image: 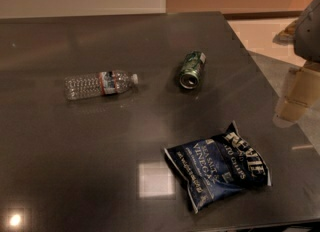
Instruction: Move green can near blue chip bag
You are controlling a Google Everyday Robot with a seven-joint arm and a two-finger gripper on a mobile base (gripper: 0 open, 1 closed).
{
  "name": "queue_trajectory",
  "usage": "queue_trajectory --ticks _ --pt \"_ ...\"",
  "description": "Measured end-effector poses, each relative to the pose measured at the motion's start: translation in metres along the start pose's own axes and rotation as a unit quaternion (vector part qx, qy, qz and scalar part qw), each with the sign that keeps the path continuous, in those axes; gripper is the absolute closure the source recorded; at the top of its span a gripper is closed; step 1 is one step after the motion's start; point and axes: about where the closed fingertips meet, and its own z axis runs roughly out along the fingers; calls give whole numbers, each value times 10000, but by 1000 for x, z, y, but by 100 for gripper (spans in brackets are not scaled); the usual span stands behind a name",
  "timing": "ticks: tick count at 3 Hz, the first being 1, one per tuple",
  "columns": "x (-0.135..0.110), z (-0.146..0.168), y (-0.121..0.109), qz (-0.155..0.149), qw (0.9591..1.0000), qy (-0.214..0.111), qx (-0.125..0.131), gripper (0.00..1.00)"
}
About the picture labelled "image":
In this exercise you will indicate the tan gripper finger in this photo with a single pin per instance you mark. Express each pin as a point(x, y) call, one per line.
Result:
point(300, 91)

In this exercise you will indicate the green soda can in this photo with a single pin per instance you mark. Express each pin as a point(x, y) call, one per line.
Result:
point(191, 71)

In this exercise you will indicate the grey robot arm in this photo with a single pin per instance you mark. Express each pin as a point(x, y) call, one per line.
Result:
point(306, 37)

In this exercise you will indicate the blue chip bag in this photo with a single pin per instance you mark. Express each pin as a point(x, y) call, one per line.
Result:
point(218, 167)

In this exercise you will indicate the clear plastic water bottle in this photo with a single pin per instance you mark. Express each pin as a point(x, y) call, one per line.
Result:
point(99, 84)

